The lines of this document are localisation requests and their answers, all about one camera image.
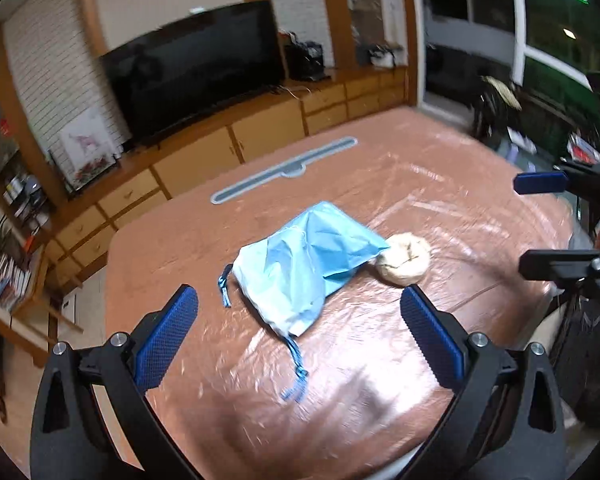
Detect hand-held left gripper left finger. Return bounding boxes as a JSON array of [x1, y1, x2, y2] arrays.
[[28, 283, 201, 480]]

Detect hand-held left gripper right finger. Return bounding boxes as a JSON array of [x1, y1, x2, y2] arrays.
[[400, 283, 567, 480]]

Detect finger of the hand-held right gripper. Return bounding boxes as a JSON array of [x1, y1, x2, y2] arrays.
[[513, 159, 600, 196], [519, 248, 600, 282]]

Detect beige round plush ball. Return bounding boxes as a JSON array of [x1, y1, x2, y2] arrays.
[[376, 233, 432, 285]]

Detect light blue drawstring bag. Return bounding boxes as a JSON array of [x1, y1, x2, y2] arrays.
[[217, 201, 392, 404]]

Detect dark chair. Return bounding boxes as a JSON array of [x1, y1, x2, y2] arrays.
[[472, 75, 524, 142]]

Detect small wooden side table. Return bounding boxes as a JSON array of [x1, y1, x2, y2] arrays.
[[0, 247, 84, 396]]

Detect stack of books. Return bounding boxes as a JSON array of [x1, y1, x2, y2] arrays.
[[0, 251, 34, 314]]

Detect framed red flower picture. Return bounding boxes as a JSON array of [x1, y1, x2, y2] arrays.
[[62, 156, 122, 195]]

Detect giraffe picture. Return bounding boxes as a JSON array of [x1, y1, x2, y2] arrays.
[[58, 111, 117, 173]]

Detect long wooden drawer cabinet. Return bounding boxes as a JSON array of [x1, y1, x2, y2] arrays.
[[44, 66, 412, 292]]

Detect black flat television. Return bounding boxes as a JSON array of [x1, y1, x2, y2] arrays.
[[99, 0, 287, 147]]

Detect black coffee machine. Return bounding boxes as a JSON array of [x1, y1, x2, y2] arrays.
[[284, 39, 327, 82]]

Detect white bag with black straps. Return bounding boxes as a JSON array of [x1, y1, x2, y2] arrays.
[[357, 42, 407, 68]]

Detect grey table cable slot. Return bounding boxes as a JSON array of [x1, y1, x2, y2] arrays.
[[210, 135, 359, 206]]

